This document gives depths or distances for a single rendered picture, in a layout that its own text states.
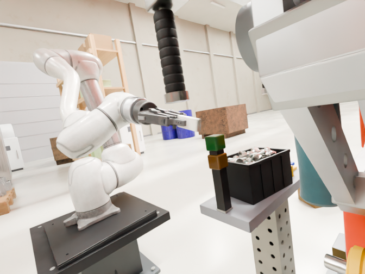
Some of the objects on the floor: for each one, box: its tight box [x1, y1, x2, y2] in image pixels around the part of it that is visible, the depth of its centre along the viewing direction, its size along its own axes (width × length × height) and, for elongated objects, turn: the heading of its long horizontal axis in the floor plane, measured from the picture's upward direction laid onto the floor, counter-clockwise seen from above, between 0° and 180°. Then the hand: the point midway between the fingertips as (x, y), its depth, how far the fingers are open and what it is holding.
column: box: [251, 199, 296, 274], centre depth 71 cm, size 10×10×42 cm
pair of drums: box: [161, 109, 196, 140], centre depth 677 cm, size 80×125×92 cm, turn 97°
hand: (188, 123), depth 49 cm, fingers closed
